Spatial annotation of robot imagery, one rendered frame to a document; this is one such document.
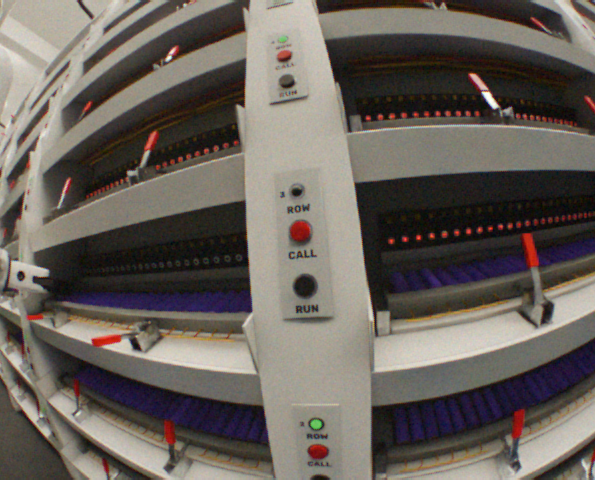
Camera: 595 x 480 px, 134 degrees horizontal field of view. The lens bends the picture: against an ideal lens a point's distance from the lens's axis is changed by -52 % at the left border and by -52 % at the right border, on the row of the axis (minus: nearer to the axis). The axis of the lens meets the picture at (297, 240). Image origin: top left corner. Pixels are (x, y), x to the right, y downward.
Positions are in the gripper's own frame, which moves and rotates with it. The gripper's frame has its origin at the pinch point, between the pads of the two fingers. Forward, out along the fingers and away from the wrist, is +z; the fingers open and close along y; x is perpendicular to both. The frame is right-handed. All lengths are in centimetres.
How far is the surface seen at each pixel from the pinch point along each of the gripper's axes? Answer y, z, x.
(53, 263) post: 8.8, 0.3, -6.2
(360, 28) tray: -66, -10, -28
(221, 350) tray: -46.6, -2.6, 6.9
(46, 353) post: 8.6, -0.7, 16.7
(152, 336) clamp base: -37.0, -3.2, 6.1
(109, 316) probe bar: -24.9, -1.6, 4.4
